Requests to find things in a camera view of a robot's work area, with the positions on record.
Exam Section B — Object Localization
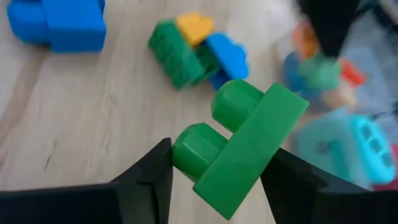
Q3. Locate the teal foam die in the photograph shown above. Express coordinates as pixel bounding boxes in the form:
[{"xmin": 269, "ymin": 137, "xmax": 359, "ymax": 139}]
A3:
[{"xmin": 294, "ymin": 112, "xmax": 397, "ymax": 189}]

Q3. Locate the tiny dark green brick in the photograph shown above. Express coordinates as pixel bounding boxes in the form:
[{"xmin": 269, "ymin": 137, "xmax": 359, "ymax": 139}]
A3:
[{"xmin": 194, "ymin": 43, "xmax": 221, "ymax": 78}]

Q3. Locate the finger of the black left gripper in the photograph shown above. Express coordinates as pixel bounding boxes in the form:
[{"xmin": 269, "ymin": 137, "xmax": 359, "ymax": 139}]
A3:
[{"xmin": 297, "ymin": 0, "xmax": 363, "ymax": 59}]

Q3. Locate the large blue toy block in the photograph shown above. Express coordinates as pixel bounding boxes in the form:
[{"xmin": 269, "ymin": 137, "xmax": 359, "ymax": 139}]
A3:
[{"xmin": 283, "ymin": 51, "xmax": 307, "ymax": 94}]

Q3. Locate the light green two-stud block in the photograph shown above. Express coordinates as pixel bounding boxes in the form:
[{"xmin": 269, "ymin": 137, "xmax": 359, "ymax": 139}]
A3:
[
  {"xmin": 298, "ymin": 54, "xmax": 341, "ymax": 91},
  {"xmin": 171, "ymin": 78, "xmax": 310, "ymax": 221}
]

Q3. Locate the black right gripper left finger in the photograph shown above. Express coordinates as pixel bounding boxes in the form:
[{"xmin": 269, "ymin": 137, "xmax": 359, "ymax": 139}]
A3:
[{"xmin": 111, "ymin": 137, "xmax": 174, "ymax": 224}]

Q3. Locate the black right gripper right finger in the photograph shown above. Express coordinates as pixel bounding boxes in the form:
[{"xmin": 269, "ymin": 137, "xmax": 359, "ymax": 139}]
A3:
[{"xmin": 260, "ymin": 147, "xmax": 330, "ymax": 224}]

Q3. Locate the blue rounded toy block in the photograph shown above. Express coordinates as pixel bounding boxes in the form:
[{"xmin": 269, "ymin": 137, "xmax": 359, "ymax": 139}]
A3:
[{"xmin": 203, "ymin": 32, "xmax": 250, "ymax": 91}]

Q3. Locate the red foam die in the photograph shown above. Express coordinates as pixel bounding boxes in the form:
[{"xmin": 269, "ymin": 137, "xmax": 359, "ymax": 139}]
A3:
[{"xmin": 371, "ymin": 177, "xmax": 398, "ymax": 191}]

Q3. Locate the small yellow toy block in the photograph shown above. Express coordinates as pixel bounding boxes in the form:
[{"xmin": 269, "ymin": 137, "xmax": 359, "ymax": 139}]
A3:
[{"xmin": 175, "ymin": 11, "xmax": 215, "ymax": 48}]

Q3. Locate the light blue stud block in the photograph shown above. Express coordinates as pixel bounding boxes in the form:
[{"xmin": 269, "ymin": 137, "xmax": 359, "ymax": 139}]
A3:
[{"xmin": 6, "ymin": 0, "xmax": 108, "ymax": 53}]

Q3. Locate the long dark green brick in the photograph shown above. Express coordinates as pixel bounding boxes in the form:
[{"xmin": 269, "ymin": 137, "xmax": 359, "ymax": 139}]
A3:
[{"xmin": 148, "ymin": 19, "xmax": 208, "ymax": 90}]

